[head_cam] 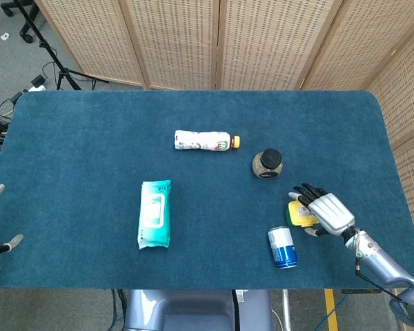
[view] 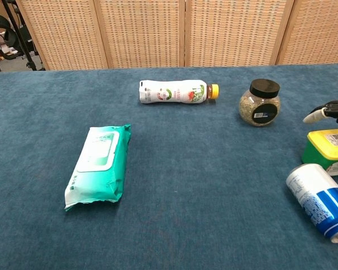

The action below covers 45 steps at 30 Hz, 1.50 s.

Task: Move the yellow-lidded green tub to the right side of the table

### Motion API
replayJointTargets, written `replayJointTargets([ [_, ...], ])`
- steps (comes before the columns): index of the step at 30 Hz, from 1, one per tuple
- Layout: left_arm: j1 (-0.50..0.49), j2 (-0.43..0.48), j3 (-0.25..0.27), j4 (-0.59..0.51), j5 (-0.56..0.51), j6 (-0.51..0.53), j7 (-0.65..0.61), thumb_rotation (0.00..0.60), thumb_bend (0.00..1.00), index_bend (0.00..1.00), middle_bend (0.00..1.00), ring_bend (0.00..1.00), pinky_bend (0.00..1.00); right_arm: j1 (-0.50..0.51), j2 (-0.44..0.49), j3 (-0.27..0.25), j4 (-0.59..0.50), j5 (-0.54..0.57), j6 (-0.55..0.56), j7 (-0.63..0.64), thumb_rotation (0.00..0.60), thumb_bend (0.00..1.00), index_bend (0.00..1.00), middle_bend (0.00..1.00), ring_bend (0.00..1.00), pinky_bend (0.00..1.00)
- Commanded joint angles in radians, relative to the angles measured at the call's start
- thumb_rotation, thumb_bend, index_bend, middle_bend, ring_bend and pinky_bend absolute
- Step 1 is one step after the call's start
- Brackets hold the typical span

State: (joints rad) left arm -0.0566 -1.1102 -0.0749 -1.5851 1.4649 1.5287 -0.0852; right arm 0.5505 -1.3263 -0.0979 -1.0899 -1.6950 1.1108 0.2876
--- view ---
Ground blue and white drink can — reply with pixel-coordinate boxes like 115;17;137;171
286;163;338;244

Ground black tripod stand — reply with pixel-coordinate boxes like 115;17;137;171
1;0;46;71

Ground woven wooden folding screen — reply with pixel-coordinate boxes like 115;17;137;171
15;0;338;70

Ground white-labelled bottle with yellow cap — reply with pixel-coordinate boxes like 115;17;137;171
139;79;220;105

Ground round spice jar black lid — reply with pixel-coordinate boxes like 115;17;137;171
238;79;282;127

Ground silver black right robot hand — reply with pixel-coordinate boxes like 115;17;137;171
303;100;338;124

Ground teal wet wipe pack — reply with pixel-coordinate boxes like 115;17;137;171
64;123;132;212

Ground dark blue table cloth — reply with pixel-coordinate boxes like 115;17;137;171
0;64;338;270

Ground green container with yellow lid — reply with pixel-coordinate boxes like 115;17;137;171
301;129;338;177

